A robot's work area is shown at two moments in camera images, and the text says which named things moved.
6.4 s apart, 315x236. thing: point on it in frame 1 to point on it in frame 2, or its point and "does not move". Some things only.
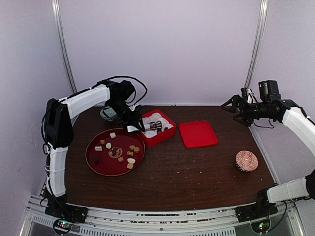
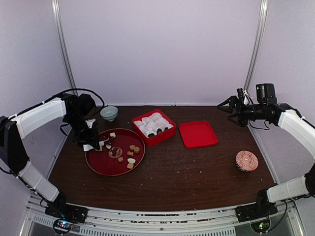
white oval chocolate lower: (131, 160) does not move
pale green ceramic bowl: (108, 113) does not move
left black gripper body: (128, 118) to (84, 136)
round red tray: (115, 152) does not move
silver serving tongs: (157, 125) to (106, 140)
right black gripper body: (248, 112) does not move
